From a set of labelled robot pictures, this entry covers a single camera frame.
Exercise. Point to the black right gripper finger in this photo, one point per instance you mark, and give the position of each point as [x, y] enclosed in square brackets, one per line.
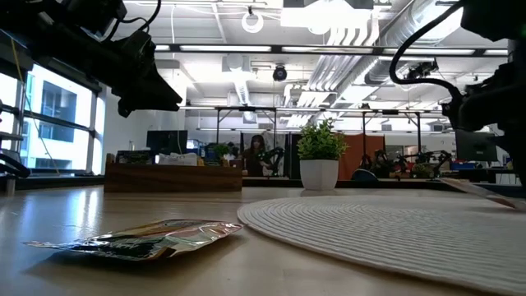
[518, 164]

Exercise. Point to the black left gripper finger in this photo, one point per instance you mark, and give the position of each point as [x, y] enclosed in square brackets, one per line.
[152, 98]

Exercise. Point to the yellow fruit tea packet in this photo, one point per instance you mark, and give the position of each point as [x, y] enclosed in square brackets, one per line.
[144, 244]

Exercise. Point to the background black robot arm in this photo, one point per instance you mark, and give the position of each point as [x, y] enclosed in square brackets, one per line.
[427, 158]
[273, 156]

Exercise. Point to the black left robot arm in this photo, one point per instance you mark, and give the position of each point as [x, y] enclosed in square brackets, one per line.
[37, 33]

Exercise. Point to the black office monitor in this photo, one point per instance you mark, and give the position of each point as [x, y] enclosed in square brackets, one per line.
[166, 141]
[476, 148]

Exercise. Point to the brown wooden organizer box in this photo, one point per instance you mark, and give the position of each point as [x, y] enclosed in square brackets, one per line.
[172, 178]

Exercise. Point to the small background green plant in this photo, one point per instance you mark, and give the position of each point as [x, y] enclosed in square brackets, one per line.
[221, 150]

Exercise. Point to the person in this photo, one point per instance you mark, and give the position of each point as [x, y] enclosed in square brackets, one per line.
[255, 156]

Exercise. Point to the overhead beam with light strips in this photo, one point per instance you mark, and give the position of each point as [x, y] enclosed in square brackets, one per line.
[370, 50]

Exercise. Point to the orange partition panel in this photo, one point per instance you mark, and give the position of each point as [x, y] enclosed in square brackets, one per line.
[353, 150]

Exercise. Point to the dark blue chair back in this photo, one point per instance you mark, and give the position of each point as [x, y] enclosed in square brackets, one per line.
[363, 176]

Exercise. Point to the white round woven placemat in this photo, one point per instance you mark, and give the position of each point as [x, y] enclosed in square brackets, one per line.
[370, 238]

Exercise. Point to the green plant in white pot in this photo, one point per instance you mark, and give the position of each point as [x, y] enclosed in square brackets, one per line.
[319, 174]

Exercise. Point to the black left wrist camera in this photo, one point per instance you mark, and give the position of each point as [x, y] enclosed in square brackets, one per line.
[98, 12]

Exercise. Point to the black ceiling camera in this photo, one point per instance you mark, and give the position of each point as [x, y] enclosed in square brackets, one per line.
[419, 70]

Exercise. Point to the silver ventilation duct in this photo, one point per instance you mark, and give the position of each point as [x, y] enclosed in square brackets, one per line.
[378, 72]

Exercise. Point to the black aluminium table frame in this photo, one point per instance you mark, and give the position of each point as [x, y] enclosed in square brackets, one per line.
[390, 183]

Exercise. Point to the background black metal frame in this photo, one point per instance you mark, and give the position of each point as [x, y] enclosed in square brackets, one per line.
[364, 123]

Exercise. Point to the black overhead camera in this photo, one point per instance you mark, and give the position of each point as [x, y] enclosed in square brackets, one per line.
[280, 74]

